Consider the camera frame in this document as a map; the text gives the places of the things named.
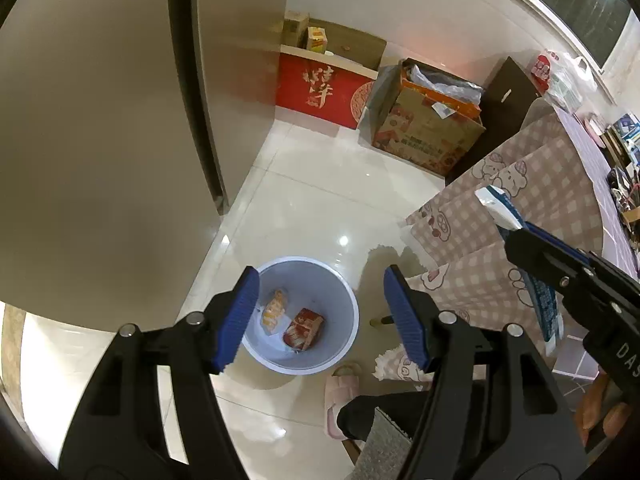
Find flat brown cardboard box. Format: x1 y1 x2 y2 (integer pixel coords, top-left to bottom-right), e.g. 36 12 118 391
307 19 388 71

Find yellow box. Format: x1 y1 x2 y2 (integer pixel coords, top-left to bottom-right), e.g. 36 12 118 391
306 26 331 53

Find orange snack packet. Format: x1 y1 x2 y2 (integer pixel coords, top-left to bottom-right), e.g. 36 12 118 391
261 289 291 336

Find pink slipper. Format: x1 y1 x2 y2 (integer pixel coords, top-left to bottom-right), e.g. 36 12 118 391
324 362 363 440

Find clear plastic bag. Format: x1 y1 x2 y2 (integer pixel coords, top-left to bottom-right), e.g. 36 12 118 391
407 64 485 106

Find white red plastic bag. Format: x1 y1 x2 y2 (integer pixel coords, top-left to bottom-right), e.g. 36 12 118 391
532 49 598 113

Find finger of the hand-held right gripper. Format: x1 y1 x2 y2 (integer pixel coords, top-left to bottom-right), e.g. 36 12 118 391
522 221 603 263
504 232 598 308

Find beige refrigerator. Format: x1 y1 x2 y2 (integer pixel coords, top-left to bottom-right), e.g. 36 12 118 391
0 0 288 333

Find pink checked tablecloth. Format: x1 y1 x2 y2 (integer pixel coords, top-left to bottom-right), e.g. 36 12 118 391
372 99 640 396

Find large printed cardboard box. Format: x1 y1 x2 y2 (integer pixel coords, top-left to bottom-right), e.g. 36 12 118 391
371 57 487 177

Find blue white packet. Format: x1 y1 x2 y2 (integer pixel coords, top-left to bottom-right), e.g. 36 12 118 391
474 186 565 357

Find small red box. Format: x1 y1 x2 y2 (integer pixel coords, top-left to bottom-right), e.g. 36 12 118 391
282 308 325 351

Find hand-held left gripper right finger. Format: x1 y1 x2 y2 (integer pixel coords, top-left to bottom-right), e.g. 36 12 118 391
382 264 588 480

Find person's leg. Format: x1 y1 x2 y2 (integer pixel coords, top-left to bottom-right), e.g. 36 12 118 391
336 390 436 456

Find dark wooden cabinet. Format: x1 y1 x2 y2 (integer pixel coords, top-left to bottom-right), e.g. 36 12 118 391
445 56 543 186

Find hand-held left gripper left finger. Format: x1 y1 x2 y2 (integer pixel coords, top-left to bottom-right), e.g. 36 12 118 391
59 266 261 480

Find red gift box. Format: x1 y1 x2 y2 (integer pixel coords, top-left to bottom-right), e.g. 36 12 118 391
275 44 378 131

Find pale blue plastic bin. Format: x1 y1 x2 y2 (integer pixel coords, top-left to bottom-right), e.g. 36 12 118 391
240 257 360 376

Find small brown cardboard box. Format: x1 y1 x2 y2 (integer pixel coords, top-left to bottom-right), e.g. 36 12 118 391
284 11 310 50

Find blue white boxes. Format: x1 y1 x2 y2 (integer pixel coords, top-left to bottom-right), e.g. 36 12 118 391
607 112 640 161

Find brown shoes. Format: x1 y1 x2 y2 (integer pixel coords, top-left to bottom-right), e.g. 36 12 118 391
575 375 636 443

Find window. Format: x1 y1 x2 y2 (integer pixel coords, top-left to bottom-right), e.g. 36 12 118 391
500 0 640 73

